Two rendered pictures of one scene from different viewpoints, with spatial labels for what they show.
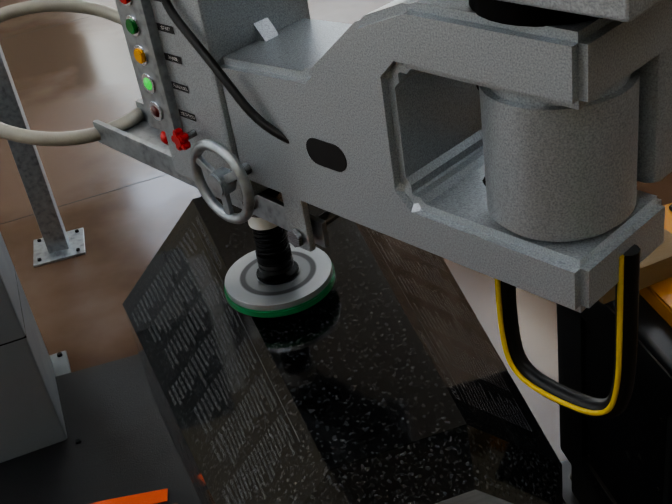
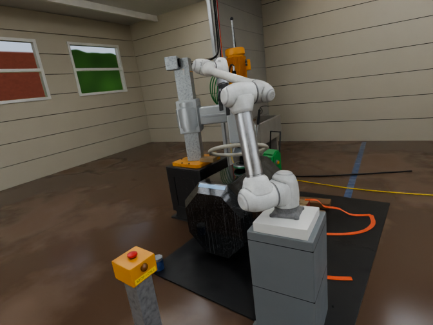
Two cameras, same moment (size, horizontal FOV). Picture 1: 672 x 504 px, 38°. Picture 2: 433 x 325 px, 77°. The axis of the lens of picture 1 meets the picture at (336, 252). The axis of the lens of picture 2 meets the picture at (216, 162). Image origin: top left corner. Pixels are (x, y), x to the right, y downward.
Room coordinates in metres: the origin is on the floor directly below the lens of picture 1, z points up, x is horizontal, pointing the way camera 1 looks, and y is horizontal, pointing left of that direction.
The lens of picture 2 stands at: (3.68, 2.02, 1.68)
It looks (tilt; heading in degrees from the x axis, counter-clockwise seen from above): 15 degrees down; 228
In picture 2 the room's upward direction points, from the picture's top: 7 degrees counter-clockwise
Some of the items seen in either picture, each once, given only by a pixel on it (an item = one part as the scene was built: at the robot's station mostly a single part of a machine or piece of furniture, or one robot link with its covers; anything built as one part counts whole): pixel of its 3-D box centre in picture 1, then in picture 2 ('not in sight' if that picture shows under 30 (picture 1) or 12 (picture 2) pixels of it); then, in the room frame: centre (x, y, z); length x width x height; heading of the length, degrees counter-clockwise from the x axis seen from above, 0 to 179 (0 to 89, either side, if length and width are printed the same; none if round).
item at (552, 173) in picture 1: (558, 139); not in sight; (1.08, -0.30, 1.32); 0.19 x 0.19 x 0.20
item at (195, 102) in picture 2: not in sight; (189, 115); (1.49, -0.81, 1.36); 0.35 x 0.35 x 0.41
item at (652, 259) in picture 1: (631, 263); (208, 159); (1.49, -0.55, 0.81); 0.20 x 0.10 x 0.05; 107
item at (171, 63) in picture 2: not in sight; (173, 63); (1.63, -0.79, 2.00); 0.20 x 0.18 x 0.15; 99
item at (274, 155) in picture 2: not in sight; (270, 158); (0.13, -0.59, 0.43); 0.35 x 0.35 x 0.87; 84
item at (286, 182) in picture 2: not in sight; (283, 187); (2.33, 1.11, 1.02); 0.18 x 0.16 x 0.22; 161
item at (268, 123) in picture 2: not in sight; (259, 138); (-1.20, -1.83, 0.43); 1.30 x 0.62 x 0.86; 15
